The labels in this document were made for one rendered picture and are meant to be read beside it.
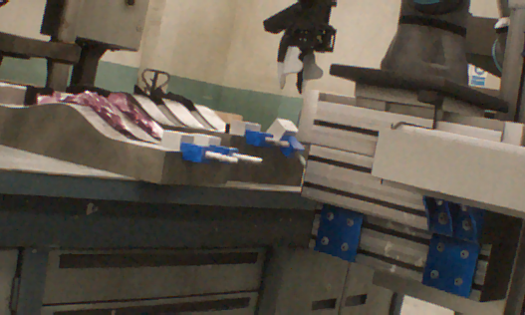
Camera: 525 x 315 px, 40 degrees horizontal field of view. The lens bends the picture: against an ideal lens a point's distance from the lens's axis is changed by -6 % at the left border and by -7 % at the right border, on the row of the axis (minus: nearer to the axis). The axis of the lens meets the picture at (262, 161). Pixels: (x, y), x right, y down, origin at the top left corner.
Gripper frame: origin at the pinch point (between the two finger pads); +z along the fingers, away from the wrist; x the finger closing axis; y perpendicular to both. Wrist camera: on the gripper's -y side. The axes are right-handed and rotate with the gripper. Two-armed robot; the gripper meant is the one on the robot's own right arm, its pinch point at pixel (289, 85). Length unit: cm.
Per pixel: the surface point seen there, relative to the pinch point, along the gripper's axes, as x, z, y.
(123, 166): -48, 20, 6
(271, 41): 679, -100, -561
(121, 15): 20, -16, -85
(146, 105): -16.0, 9.6, -25.1
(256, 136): -13.0, 11.5, 4.3
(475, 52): 389, -73, -129
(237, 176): -13.7, 20.1, 2.1
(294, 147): -1.7, 12.4, 5.6
